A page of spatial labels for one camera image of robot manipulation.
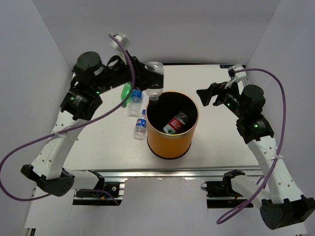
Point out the red label clear bottle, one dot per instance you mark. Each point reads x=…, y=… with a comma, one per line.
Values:
x=173, y=126

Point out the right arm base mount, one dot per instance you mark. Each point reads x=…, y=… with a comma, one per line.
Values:
x=220, y=194

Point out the small pepsi bottle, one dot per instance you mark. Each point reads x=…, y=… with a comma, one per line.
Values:
x=140, y=126

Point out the aluminium table frame rail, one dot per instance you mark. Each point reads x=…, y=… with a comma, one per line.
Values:
x=206, y=173

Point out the black label clear bottle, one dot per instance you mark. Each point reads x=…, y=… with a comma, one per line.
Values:
x=155, y=89

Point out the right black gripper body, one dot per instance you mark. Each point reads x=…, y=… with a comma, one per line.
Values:
x=227, y=96

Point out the blue label bottle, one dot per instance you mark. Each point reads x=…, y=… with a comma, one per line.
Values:
x=135, y=103

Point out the green plastic bottle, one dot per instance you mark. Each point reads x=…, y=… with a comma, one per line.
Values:
x=127, y=89

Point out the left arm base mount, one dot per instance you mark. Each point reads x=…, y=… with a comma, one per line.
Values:
x=108, y=192

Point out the orange cylindrical bin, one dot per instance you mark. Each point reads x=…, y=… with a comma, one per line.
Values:
x=169, y=104

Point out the right blue table sticker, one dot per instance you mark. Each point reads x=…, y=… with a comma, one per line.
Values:
x=226, y=66

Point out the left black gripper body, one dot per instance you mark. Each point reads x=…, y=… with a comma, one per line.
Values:
x=123, y=73

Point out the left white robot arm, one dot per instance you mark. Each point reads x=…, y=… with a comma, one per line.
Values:
x=92, y=78

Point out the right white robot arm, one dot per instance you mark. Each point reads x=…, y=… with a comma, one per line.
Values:
x=280, y=202

